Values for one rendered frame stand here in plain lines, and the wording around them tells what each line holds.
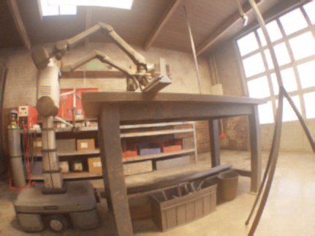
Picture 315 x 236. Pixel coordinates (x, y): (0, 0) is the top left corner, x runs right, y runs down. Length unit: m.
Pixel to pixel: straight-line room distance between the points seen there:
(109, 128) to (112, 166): 0.19
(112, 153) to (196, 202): 0.71
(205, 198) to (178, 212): 0.23
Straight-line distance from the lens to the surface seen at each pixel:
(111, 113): 0.77
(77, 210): 1.17
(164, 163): 2.83
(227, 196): 1.49
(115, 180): 0.80
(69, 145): 2.51
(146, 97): 0.77
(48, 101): 1.27
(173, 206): 1.08
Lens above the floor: 0.69
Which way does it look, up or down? 5 degrees up
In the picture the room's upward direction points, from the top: 5 degrees counter-clockwise
